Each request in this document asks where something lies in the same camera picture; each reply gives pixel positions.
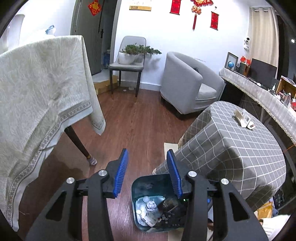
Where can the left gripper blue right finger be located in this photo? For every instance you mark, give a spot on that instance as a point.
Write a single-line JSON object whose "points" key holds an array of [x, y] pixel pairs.
{"points": [[176, 179]]}

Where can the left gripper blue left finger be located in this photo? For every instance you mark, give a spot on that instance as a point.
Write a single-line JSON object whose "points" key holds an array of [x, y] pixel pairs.
{"points": [[120, 166]]}

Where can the white torn phone box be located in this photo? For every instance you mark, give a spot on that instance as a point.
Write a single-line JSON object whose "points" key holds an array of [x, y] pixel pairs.
{"points": [[243, 117]]}

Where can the dark teal trash bin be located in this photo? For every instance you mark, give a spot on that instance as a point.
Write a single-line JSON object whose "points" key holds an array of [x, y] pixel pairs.
{"points": [[155, 206]]}

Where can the dark wooden table leg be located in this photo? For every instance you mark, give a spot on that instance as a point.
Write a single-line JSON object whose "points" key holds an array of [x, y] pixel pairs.
{"points": [[76, 141]]}

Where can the grey checked round tablecloth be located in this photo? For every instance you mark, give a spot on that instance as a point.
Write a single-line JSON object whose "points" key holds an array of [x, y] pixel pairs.
{"points": [[216, 146]]}

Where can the flat cardboard box on floor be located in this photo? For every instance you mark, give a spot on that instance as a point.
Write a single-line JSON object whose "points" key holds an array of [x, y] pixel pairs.
{"points": [[104, 86]]}

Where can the grey armchair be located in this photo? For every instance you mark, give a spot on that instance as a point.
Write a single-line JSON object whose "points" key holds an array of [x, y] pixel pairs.
{"points": [[188, 84]]}

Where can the grey dining chair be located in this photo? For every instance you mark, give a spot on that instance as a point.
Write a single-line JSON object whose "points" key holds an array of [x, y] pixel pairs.
{"points": [[134, 67]]}

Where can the potted green plant white pot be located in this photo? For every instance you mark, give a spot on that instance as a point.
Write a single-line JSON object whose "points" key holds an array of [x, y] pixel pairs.
{"points": [[134, 52]]}

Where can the beige patterned tablecloth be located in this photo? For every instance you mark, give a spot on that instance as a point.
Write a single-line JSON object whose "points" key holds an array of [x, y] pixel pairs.
{"points": [[46, 86]]}

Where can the small blue globe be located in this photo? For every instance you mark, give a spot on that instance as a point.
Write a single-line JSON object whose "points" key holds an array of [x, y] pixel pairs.
{"points": [[230, 65]]}

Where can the beige fringed desk cloth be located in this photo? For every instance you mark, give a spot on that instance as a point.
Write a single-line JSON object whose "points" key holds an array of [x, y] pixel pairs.
{"points": [[283, 116]]}

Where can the framed picture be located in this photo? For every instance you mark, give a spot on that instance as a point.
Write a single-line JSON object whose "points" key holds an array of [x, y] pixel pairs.
{"points": [[233, 58]]}

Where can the black computer monitor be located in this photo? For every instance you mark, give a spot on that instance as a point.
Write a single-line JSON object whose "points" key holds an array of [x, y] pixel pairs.
{"points": [[262, 72]]}

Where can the grey green door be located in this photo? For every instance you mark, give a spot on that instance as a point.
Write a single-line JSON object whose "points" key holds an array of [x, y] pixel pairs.
{"points": [[96, 30]]}

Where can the white plastic bag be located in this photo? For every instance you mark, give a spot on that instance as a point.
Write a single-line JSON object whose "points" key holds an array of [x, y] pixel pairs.
{"points": [[51, 30]]}

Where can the right red couplet scroll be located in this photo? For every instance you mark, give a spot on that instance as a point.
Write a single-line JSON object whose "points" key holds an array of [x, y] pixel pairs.
{"points": [[214, 20]]}

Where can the red couplet scroll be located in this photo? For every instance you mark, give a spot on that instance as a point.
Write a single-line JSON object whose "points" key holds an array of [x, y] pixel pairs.
{"points": [[214, 20], [175, 7]]}

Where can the beige curtain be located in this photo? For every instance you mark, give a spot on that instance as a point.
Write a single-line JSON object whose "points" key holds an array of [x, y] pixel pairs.
{"points": [[264, 35]]}

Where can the red diamond fu sticker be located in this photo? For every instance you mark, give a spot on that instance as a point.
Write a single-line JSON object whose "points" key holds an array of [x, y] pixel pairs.
{"points": [[95, 7]]}

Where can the red chinese knot ornament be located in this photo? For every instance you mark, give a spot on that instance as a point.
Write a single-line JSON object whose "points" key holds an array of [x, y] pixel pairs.
{"points": [[196, 8]]}

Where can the left red couplet scroll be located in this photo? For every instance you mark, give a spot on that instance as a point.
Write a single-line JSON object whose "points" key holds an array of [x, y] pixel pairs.
{"points": [[175, 7]]}

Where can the white security camera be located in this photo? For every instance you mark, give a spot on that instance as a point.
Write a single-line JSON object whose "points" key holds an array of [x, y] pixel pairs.
{"points": [[246, 44]]}

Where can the wall calendar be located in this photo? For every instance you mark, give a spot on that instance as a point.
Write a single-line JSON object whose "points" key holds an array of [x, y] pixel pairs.
{"points": [[140, 8]]}

